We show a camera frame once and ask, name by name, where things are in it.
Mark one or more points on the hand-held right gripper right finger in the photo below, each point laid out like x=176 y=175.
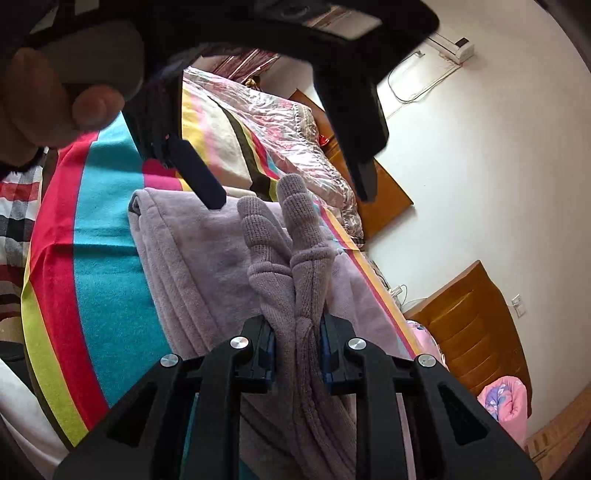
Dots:
x=325 y=355

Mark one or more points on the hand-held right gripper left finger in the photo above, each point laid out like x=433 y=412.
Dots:
x=270 y=355

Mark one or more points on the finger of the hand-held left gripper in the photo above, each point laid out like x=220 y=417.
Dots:
x=355 y=115
x=194 y=170

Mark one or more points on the lilac purple sweater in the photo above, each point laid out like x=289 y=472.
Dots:
x=203 y=258

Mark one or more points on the person's left forearm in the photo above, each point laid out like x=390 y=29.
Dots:
x=23 y=161

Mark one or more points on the person's left hand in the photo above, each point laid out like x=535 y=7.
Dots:
x=37 y=106

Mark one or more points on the small red object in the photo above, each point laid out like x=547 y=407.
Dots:
x=324 y=140

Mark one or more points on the pink floral curtain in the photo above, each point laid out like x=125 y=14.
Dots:
x=249 y=62

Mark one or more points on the golden curtain tassel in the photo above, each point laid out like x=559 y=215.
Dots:
x=251 y=82

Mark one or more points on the pink patterned quilt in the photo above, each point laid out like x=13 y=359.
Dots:
x=277 y=120

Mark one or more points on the long wooden headboard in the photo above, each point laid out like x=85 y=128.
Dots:
x=388 y=203

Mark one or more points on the multicolour striped blanket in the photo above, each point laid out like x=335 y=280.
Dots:
x=106 y=258

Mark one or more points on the padded brown wooden headboard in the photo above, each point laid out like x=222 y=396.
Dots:
x=466 y=323

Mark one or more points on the red plaid bed sheet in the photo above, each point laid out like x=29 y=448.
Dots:
x=18 y=207

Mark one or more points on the pink floral quilt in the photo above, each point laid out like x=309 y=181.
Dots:
x=501 y=401

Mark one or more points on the white cloth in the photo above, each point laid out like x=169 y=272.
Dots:
x=23 y=415

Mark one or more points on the white wall air conditioner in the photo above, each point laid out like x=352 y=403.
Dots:
x=457 y=48

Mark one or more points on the white wall socket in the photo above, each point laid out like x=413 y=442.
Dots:
x=518 y=305

